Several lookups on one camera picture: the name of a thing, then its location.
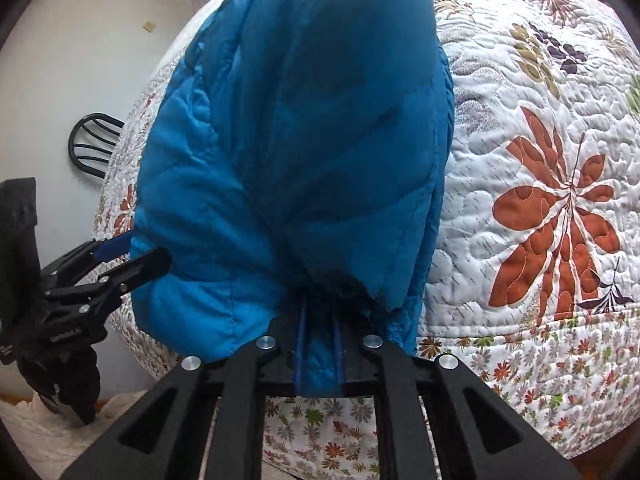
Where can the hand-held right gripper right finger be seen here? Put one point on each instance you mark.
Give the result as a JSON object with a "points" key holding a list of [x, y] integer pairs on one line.
{"points": [[340, 355]]}

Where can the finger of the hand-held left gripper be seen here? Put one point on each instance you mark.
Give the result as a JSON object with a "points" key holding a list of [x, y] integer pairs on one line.
{"points": [[142, 267], [112, 247]]}

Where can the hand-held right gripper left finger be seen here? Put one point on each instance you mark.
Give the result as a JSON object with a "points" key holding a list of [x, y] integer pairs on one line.
{"points": [[301, 350]]}

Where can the blue puffer jacket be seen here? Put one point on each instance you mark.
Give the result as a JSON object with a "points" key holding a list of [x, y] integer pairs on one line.
{"points": [[300, 135]]}

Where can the person's left hand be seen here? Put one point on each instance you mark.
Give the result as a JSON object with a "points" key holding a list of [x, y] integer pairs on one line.
{"points": [[70, 385]]}

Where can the white cloth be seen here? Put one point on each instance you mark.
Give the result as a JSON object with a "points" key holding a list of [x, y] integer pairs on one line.
{"points": [[45, 435]]}

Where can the floral quilted bedspread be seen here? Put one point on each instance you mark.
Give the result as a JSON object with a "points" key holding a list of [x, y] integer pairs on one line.
{"points": [[525, 110]]}

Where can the small tan wall hook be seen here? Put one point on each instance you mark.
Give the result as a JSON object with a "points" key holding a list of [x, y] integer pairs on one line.
{"points": [[148, 26]]}

